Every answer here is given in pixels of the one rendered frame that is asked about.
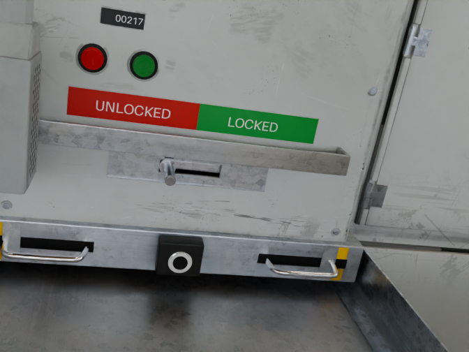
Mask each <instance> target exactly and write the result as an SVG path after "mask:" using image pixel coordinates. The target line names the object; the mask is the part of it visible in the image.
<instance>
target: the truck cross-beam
mask: <svg viewBox="0 0 469 352"><path fill-rule="evenodd" d="M0 222H13V223H21V238H20V253H24V254H43V255H55V256H78V255H80V253H81V252H82V250H83V247H84V245H85V244H89V246H90V247H89V251H88V254H87V255H86V257H85V258H84V259H83V260H82V261H80V262H77V263H67V262H52V261H30V260H20V263H43V264H55V265H78V266H90V267H113V268H125V269H136V270H155V263H156V254H157V248H158V239H159V237H160V236H161V235H163V236H173V237H192V238H201V239H202V240H203V242H204V252H203V257H202V264H201V268H200V273H207V274H229V275H241V276H253V277H276V278H288V279H311V280H316V279H317V278H315V277H294V276H285V275H279V274H275V273H274V272H272V271H271V270H270V269H269V268H268V267H267V265H266V264H265V262H264V260H263V258H264V257H265V256H268V257H269V259H270V261H271V262H272V263H273V265H274V266H275V267H277V268H278V269H281V270H297V271H308V272H318V271H319V268H320V263H321V260H322V255H323V251H324V248H325V246H328V247H343V248H349V251H348V255H347V258H346V259H336V262H335V264H336V266H337V268H338V269H342V270H343V274H342V277H341V280H330V281H346V282H355V278H356V276H357V271H358V268H359V264H360V260H361V258H362V254H363V250H364V247H363V246H362V244H361V243H360V242H359V240H358V239H357V238H356V237H355V236H354V235H353V234H352V233H350V232H348V236H347V240H346V242H333V241H324V240H306V239H297V238H287V237H270V236H261V235H243V234H234V233H216V232H207V231H197V230H180V229H171V228H153V227H144V226H126V225H116V224H107V223H90V222H81V221H63V220H54V219H36V218H26V217H9V216H0Z"/></svg>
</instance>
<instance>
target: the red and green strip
mask: <svg viewBox="0 0 469 352"><path fill-rule="evenodd" d="M67 115H75V116H81V117H92V118H99V119H109V120H116V121H122V122H133V123H139V124H151V125H157V126H168V127H174V128H181V129H191V130H198V131H209V132H215V133H226V134H232V135H244V136H250V137H256V138H267V139H274V140H284V141H291V142H302V143H308V144H313V142H314V138H315V133H316V129H317V126H318V120H319V119H314V118H308V117H298V116H292V115H282V114H276V113H270V112H260V111H254V110H245V109H239V108H229V107H223V106H217V105H207V104H201V103H191V102H185V101H176V100H170V99H164V98H154V97H148V96H138V95H132V94H122V93H116V92H110V91H100V90H95V89H85V88H79V87H68V104H67Z"/></svg>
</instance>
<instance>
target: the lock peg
mask: <svg viewBox="0 0 469 352"><path fill-rule="evenodd" d="M164 158H168V159H163V160H162V161H161V162H160V165H159V169H160V171H161V172H162V173H163V176H164V181H165V184H166V185H168V186H172V185H174V184H175V182H176V178H175V174H174V172H175V170H176V167H177V166H176V163H175V162H174V161H173V160H172V159H173V158H172V157H164Z"/></svg>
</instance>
